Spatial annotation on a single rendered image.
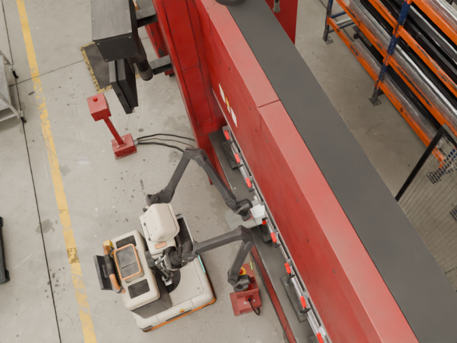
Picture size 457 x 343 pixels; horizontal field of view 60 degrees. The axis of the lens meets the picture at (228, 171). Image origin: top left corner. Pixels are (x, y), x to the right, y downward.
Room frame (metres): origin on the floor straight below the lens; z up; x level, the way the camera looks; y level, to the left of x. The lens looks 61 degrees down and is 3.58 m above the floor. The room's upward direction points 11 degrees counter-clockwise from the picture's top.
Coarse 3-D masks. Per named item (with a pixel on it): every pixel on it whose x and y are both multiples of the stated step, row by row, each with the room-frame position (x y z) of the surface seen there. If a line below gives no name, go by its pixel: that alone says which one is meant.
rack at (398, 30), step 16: (336, 0) 3.42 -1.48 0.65; (368, 0) 2.94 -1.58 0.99; (416, 0) 2.41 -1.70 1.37; (336, 16) 3.55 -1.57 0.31; (352, 16) 3.11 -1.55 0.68; (384, 16) 2.68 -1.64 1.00; (400, 16) 2.51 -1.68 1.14; (432, 16) 2.21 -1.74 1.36; (336, 32) 3.33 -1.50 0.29; (368, 32) 2.83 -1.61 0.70; (400, 32) 2.45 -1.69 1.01; (448, 32) 2.02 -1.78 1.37; (352, 48) 3.01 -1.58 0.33; (384, 48) 2.59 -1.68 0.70; (416, 48) 2.23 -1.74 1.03; (368, 64) 2.73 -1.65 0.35; (384, 64) 2.50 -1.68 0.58; (432, 64) 2.02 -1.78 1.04; (448, 80) 1.83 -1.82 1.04; (400, 112) 2.10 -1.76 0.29; (432, 112) 1.81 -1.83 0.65; (416, 128) 1.87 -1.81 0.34; (448, 160) 1.45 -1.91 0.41; (432, 176) 1.48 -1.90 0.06
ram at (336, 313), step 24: (216, 48) 1.59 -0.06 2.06; (216, 72) 1.68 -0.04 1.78; (216, 96) 1.81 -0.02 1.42; (240, 96) 1.25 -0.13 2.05; (240, 120) 1.30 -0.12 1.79; (240, 144) 1.36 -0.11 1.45; (264, 144) 0.96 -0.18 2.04; (264, 168) 0.97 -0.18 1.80; (264, 192) 0.98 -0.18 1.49; (288, 192) 0.70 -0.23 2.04; (288, 216) 0.68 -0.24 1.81; (288, 240) 0.66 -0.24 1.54; (312, 240) 0.48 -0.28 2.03; (312, 264) 0.44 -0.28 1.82; (312, 288) 0.39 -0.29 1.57; (336, 288) 0.28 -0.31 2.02; (336, 312) 0.22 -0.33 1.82; (336, 336) 0.15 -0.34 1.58; (360, 336) 0.10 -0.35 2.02
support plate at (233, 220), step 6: (252, 204) 1.14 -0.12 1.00; (258, 204) 1.13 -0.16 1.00; (228, 210) 1.13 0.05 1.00; (228, 216) 1.08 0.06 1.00; (234, 216) 1.07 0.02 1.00; (240, 216) 1.06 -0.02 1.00; (264, 216) 1.03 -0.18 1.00; (228, 222) 1.04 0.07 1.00; (234, 222) 1.03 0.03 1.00; (240, 222) 1.02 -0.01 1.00; (246, 222) 1.01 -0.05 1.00; (252, 222) 1.01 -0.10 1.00; (258, 222) 1.00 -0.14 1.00; (234, 228) 0.99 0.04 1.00
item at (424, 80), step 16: (352, 0) 3.21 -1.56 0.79; (368, 16) 2.95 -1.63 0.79; (384, 32) 2.74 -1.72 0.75; (400, 48) 2.50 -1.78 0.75; (400, 64) 2.35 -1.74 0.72; (416, 64) 2.29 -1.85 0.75; (416, 80) 2.12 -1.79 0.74; (432, 80) 2.07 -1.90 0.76; (432, 96) 1.91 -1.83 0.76; (448, 96) 1.88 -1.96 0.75; (448, 112) 1.70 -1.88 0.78
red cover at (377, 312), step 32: (224, 32) 1.43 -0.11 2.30; (256, 64) 1.20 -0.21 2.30; (256, 96) 1.03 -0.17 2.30; (288, 128) 0.85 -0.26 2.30; (288, 160) 0.71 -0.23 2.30; (320, 192) 0.56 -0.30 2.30; (320, 224) 0.45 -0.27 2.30; (352, 256) 0.32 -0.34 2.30; (352, 288) 0.22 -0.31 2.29; (384, 288) 0.21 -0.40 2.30; (384, 320) 0.12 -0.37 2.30
